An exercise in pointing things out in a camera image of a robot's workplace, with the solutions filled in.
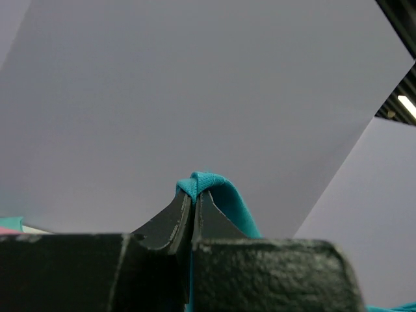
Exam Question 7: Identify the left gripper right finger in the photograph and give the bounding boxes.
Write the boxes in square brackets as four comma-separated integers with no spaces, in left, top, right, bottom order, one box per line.
[190,190,365,312]

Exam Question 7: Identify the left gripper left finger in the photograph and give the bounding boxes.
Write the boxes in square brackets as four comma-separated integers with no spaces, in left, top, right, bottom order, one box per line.
[1,192,192,311]

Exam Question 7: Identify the folded light teal t shirt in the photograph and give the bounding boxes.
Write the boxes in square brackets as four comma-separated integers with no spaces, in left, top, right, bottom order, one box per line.
[0,216,49,234]

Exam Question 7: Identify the folded pink t shirt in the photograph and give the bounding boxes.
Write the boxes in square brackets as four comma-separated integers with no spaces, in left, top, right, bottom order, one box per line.
[0,227,21,235]

